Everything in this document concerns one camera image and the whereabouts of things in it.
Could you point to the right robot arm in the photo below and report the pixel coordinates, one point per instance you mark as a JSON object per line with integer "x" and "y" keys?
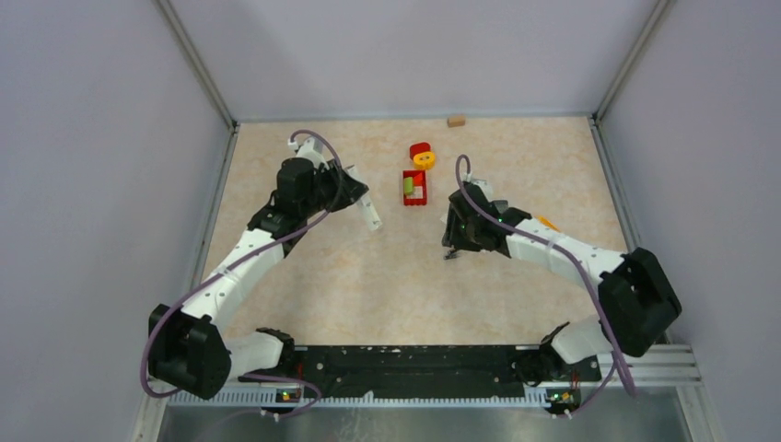
{"x": 633, "y": 298}

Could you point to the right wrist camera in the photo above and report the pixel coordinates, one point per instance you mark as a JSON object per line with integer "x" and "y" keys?
{"x": 485, "y": 187}

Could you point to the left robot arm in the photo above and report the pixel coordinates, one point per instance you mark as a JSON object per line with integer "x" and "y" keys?
{"x": 186, "y": 347}

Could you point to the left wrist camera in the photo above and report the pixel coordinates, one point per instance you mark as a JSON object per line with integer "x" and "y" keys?
{"x": 311, "y": 149}

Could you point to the small wooden block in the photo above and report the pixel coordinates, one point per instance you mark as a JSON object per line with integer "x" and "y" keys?
{"x": 455, "y": 121}

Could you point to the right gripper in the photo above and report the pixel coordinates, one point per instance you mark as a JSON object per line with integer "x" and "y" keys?
{"x": 452, "y": 237}

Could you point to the red toy block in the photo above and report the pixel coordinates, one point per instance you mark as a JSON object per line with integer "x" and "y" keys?
{"x": 419, "y": 148}

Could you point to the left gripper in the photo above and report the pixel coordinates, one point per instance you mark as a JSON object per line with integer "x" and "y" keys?
{"x": 348, "y": 190}

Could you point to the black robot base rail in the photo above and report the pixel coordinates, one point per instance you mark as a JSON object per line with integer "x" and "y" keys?
{"x": 431, "y": 371}

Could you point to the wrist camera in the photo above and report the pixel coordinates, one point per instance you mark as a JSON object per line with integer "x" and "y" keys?
{"x": 311, "y": 149}
{"x": 485, "y": 187}

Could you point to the white rectangular stick device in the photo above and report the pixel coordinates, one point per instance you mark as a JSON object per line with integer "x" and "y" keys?
{"x": 368, "y": 210}

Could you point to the green toy cylinder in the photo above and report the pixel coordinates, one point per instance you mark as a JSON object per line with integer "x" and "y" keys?
{"x": 408, "y": 186}

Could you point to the red toy brick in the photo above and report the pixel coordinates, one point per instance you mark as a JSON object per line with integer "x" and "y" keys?
{"x": 420, "y": 196}

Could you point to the yellow triangular toy frame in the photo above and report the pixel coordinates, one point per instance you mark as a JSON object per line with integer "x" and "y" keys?
{"x": 544, "y": 221}

